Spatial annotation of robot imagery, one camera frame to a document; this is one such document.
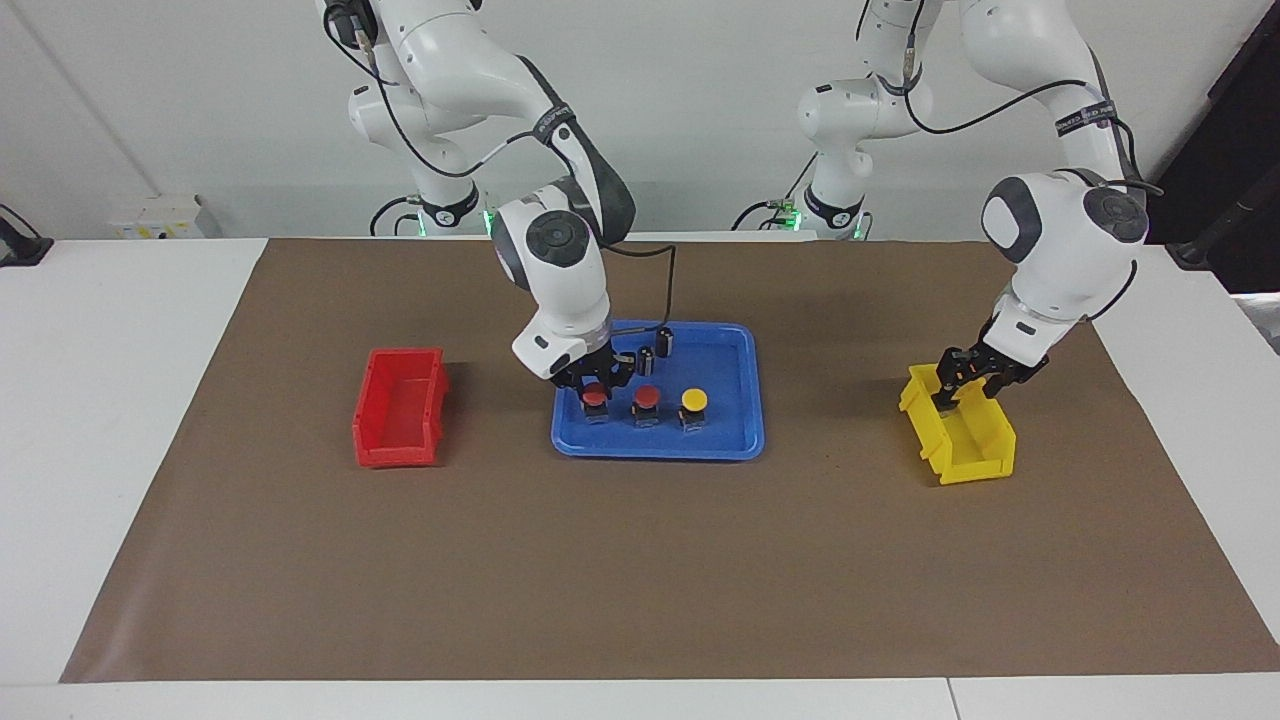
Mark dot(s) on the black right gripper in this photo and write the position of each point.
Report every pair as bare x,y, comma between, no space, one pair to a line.
600,365

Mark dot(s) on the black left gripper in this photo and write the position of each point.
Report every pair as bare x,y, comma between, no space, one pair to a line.
1005,368

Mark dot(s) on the red push button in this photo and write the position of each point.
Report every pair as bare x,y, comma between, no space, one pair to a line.
595,398
646,398

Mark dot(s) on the yellow push button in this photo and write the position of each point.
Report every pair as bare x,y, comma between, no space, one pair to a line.
694,399

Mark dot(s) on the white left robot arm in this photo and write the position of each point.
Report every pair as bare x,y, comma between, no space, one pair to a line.
1050,240

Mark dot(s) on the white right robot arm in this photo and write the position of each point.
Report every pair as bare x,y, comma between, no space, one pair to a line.
450,50

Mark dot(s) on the blue plastic tray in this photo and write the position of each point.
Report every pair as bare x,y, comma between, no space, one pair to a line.
730,420

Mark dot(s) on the small black cylinder part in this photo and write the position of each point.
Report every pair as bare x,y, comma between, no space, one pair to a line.
664,343
647,362

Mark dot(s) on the yellow plastic bin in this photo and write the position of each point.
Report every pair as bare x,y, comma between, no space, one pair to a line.
975,452

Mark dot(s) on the brown table mat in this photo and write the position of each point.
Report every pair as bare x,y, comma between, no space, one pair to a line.
640,560

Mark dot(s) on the red plastic bin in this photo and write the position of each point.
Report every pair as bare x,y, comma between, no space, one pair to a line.
400,410

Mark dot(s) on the black panel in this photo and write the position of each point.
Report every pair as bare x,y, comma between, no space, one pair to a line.
1255,120

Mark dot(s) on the white electrical box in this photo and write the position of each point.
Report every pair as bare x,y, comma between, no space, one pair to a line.
165,216

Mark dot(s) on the black table clamp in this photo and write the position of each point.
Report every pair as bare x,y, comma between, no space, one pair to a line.
25,250

